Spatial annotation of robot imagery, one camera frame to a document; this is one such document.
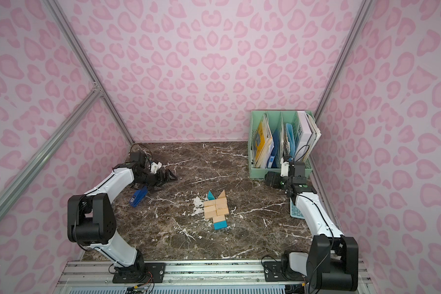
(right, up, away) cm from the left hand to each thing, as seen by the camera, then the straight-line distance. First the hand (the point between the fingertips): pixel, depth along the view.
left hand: (171, 180), depth 90 cm
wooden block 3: (+25, -15, -2) cm, 29 cm away
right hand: (+49, +3, -3) cm, 49 cm away
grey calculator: (+60, -14, -2) cm, 62 cm away
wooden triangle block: (+25, -8, +3) cm, 26 cm away
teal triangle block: (+19, -9, +3) cm, 21 cm away
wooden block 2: (+19, -14, 0) cm, 23 cm away
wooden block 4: (+19, -16, -2) cm, 25 cm away
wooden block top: (+18, -12, +2) cm, 22 cm away
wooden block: (+24, -11, +3) cm, 26 cm away
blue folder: (+58, +19, -2) cm, 61 cm away
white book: (+67, +22, -2) cm, 71 cm away
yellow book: (+46, +19, +2) cm, 50 cm away
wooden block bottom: (+23, -18, -3) cm, 29 cm away
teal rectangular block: (+24, -20, -5) cm, 31 cm away
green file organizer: (+49, +22, -2) cm, 54 cm away
